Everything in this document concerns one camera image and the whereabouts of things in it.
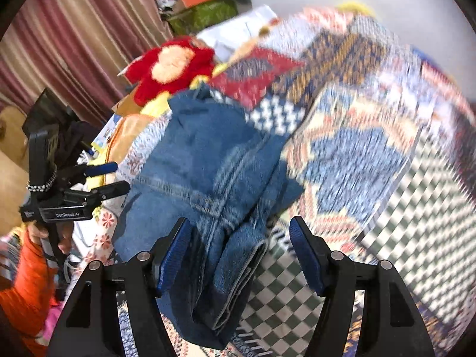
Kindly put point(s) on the orange cloth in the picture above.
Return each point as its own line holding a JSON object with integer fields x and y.
{"x": 128, "y": 137}

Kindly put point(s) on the person's left hand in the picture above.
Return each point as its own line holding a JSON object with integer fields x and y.
{"x": 66, "y": 240}

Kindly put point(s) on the white paper sheets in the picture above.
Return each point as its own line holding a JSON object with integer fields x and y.
{"x": 241, "y": 29}

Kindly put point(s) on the yellow cloth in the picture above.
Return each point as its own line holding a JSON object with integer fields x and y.
{"x": 355, "y": 7}

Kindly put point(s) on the blue denim jeans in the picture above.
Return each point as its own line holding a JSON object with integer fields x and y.
{"x": 208, "y": 156}

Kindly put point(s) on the colourful patchwork quilt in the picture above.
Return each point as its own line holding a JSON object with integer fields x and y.
{"x": 353, "y": 156}

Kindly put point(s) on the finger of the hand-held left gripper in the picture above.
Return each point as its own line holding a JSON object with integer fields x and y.
{"x": 111, "y": 189}
{"x": 102, "y": 168}

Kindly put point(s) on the person's left forearm orange sleeve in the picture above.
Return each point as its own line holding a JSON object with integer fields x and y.
{"x": 26, "y": 290}

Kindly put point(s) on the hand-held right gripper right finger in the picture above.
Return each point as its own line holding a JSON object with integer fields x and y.
{"x": 306, "y": 256}

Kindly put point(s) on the striped maroon curtain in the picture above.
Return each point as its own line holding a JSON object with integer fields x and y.
{"x": 74, "y": 37}

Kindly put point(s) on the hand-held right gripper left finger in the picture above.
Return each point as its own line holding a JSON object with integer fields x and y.
{"x": 171, "y": 256}

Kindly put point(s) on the white floral bedsheet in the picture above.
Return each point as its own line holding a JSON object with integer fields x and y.
{"x": 102, "y": 227}

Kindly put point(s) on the red plush toy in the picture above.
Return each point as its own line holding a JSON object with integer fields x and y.
{"x": 171, "y": 67}

